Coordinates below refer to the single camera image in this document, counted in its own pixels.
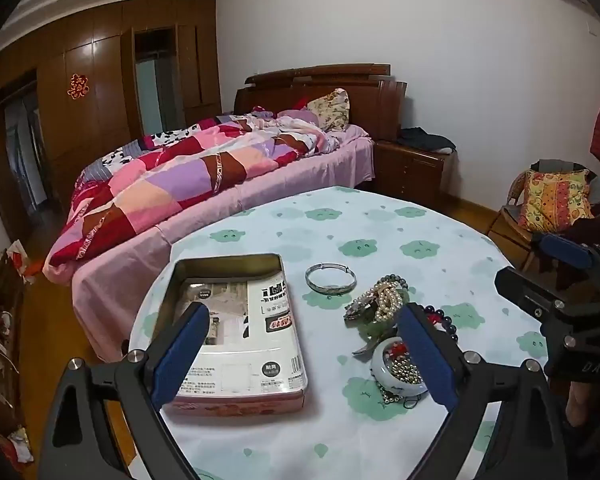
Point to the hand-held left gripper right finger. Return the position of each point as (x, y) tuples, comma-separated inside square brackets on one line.
[(425, 355)]

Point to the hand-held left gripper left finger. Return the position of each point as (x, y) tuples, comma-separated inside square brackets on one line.
[(180, 355)]

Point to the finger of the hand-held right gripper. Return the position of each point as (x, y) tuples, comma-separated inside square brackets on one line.
[(565, 251), (530, 295)]

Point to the pale jade bangle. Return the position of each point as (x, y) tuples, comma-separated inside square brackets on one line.
[(380, 365)]

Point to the rectangular metal tin box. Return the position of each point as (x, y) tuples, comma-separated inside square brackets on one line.
[(230, 265)]

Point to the person's right hand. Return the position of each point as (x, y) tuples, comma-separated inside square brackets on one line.
[(580, 402)]

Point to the yellow patterned cushion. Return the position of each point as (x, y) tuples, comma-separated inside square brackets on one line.
[(555, 200)]

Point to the small dark metal trinket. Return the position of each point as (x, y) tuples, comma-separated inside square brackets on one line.
[(365, 349)]

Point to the wooden chair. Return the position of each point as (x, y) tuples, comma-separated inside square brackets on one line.
[(505, 220)]

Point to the printed paper sheet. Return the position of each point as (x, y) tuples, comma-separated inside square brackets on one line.
[(275, 300)]

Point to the silver bangle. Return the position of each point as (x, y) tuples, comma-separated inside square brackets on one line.
[(330, 288)]

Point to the round table with cloud cloth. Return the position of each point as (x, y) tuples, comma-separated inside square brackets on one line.
[(330, 230)]

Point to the wooden nightstand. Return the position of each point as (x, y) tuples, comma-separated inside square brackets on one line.
[(410, 170)]

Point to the dark folded clothes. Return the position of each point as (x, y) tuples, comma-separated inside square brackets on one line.
[(425, 139)]

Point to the patchwork pink quilt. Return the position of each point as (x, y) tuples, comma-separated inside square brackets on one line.
[(180, 175)]

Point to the red and white bag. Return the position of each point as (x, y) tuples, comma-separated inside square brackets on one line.
[(19, 262)]

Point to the wooden bed pink sheet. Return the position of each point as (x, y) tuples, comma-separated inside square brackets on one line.
[(330, 165)]

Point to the floral pillow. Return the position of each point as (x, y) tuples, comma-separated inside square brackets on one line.
[(330, 107)]

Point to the brown wooden wardrobe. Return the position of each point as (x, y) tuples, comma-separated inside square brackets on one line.
[(100, 85)]

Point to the red paper decoration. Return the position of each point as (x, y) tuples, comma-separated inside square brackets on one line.
[(78, 86)]

